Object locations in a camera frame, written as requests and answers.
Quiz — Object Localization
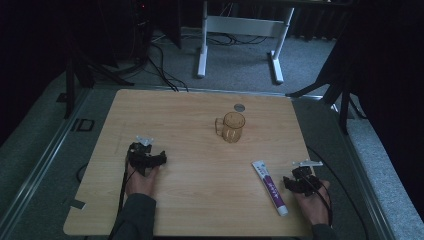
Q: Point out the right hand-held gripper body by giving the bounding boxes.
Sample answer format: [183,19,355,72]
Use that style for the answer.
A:
[291,159,324,198]

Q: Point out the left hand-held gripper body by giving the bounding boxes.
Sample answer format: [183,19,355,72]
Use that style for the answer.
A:
[127,135,158,177]

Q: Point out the white purple toothpaste tube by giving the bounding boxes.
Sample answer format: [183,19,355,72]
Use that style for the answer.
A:
[251,160,289,218]

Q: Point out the amber transparent cup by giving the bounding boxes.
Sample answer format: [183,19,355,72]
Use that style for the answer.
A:
[214,111,247,144]

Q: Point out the person's left hand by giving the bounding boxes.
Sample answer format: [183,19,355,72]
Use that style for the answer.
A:
[124,156,161,198]

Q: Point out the person's right hand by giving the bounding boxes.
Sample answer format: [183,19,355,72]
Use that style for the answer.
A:
[293,179,332,227]

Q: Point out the grey tape piece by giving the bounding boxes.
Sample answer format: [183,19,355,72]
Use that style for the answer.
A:
[63,198,87,211]

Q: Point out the black metal stand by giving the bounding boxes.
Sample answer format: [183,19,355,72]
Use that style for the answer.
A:
[285,36,368,135]
[56,33,135,120]

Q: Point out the black curtain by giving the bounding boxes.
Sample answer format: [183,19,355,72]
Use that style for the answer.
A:
[333,0,424,221]

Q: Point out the black computer tower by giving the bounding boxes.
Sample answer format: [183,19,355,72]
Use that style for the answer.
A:
[128,0,155,66]

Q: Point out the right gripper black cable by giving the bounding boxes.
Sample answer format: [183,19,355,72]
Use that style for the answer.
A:
[299,171,334,227]

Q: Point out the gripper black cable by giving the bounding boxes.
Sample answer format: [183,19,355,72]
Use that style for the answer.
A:
[116,146,138,216]
[299,171,334,227]

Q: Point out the long black floor cable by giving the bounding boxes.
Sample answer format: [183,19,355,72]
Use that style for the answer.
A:
[306,145,370,240]

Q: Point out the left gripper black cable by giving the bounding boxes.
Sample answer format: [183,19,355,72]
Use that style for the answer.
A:
[116,146,138,216]

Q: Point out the aluminium floor rail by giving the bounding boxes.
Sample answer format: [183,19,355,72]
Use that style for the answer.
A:
[0,88,91,231]
[329,103,398,240]

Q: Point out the black cable loop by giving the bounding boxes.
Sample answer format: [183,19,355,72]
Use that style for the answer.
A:
[75,162,89,184]

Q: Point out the black floor cable bundle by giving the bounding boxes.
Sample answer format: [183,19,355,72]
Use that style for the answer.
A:
[146,41,190,93]

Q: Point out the black cables under desk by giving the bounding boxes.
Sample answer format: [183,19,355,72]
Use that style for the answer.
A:
[206,31,268,47]

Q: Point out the white desk frame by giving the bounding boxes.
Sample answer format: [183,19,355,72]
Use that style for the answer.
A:
[196,0,296,85]

